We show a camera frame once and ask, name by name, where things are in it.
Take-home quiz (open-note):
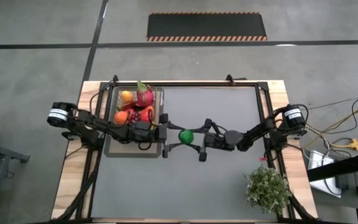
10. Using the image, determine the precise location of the yellow power strip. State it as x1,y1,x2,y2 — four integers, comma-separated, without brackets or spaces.
331,138,358,152

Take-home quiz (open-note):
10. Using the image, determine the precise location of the small potted green plant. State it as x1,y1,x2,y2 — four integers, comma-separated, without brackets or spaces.
243,164,292,215

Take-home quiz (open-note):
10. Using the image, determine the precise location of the black orange-striped floor mat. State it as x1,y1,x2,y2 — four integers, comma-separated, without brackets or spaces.
146,11,268,42

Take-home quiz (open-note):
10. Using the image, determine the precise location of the orange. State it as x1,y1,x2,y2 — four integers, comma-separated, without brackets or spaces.
113,110,129,126

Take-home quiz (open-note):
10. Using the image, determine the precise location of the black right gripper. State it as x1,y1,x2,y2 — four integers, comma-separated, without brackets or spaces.
191,118,244,162

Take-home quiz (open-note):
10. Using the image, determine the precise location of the green round fruit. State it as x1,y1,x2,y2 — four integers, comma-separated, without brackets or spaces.
178,129,195,145

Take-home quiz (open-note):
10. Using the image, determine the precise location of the white paper box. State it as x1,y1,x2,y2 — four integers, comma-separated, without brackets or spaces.
308,150,343,198

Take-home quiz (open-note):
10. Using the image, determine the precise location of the pink dragon fruit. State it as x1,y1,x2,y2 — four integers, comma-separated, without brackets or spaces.
135,80,155,108

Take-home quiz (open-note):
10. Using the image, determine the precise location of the red grape bunch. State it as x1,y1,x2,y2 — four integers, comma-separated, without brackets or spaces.
129,110,143,124

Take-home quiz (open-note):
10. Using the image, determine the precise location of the yellow orange mango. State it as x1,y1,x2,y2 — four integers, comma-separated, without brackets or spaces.
120,90,135,105

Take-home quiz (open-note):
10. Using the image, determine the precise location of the grey table mat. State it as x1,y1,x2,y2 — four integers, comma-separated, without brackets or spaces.
91,86,279,222

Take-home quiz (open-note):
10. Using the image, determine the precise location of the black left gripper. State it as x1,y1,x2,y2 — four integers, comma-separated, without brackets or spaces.
132,113,185,159

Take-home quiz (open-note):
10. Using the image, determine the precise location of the fruit tray basket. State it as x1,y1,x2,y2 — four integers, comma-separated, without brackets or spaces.
103,86,165,159

